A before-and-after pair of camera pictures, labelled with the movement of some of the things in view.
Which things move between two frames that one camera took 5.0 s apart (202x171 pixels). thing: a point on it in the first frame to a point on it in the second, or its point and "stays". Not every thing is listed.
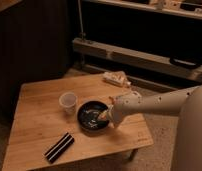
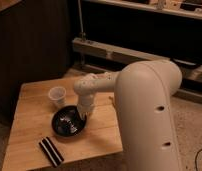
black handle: x=184 y=63 stays
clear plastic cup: x=68 y=100 to x=57 y=94
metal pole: x=82 y=35 stays
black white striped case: x=66 y=141 to x=50 y=151
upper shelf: x=189 y=9 stays
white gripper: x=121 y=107 to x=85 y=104
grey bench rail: x=134 y=57 stays
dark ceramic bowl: x=88 y=117 to x=68 y=122
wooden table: x=39 y=123 stays
